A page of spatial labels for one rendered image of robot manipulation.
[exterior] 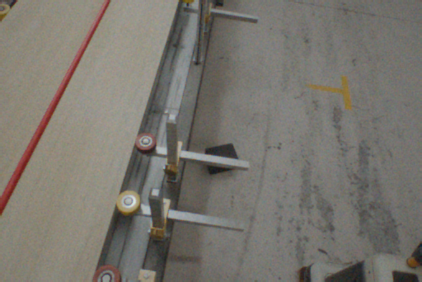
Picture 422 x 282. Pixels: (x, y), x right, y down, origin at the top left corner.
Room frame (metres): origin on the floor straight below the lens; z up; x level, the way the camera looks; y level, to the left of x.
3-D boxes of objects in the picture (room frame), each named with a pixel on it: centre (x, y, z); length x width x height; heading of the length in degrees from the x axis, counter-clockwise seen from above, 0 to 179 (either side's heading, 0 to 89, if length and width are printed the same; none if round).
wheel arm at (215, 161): (0.65, 0.05, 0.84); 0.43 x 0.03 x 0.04; 92
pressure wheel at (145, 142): (0.64, 0.25, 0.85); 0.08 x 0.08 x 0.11
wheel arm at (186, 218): (0.40, 0.04, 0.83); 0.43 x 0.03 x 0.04; 92
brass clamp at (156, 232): (0.38, 0.13, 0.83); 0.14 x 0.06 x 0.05; 2
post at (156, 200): (0.36, 0.13, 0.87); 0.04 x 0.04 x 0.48; 2
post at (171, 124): (0.61, 0.14, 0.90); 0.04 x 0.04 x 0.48; 2
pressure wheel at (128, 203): (0.39, 0.24, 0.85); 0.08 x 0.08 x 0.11
